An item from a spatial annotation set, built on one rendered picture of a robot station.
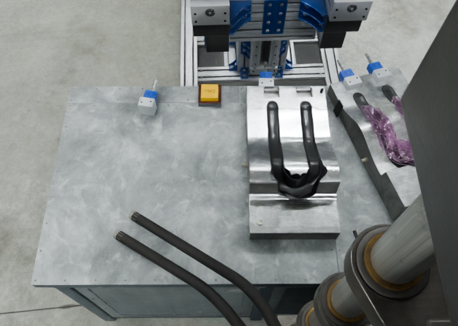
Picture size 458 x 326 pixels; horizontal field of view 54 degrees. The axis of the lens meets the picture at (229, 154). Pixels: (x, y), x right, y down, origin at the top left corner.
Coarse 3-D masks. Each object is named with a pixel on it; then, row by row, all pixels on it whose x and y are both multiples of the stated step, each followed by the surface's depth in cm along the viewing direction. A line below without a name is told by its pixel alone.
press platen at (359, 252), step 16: (384, 224) 60; (368, 240) 58; (352, 256) 58; (368, 256) 57; (352, 272) 57; (368, 272) 56; (432, 272) 57; (352, 288) 59; (368, 288) 56; (384, 288) 55; (400, 288) 55; (416, 288) 55; (432, 288) 56; (368, 304) 56; (384, 304) 55; (400, 304) 55; (416, 304) 55; (432, 304) 55; (384, 320) 54; (400, 320) 54; (416, 320) 54; (432, 320) 54; (448, 320) 54
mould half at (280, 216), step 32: (256, 96) 149; (288, 96) 149; (320, 96) 149; (256, 128) 144; (288, 128) 144; (320, 128) 144; (256, 160) 133; (288, 160) 133; (256, 192) 134; (320, 192) 134; (256, 224) 131; (288, 224) 131; (320, 224) 131
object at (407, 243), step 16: (416, 208) 43; (400, 224) 47; (416, 224) 43; (384, 240) 52; (400, 240) 47; (416, 240) 44; (384, 256) 52; (400, 256) 48; (416, 256) 46; (432, 256) 45; (384, 272) 54; (400, 272) 51; (416, 272) 50; (336, 288) 75; (336, 304) 76; (352, 304) 69
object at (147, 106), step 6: (156, 84) 159; (144, 96) 155; (150, 96) 155; (156, 96) 156; (138, 102) 152; (144, 102) 152; (150, 102) 152; (144, 108) 153; (150, 108) 152; (156, 108) 157; (144, 114) 156; (150, 114) 155
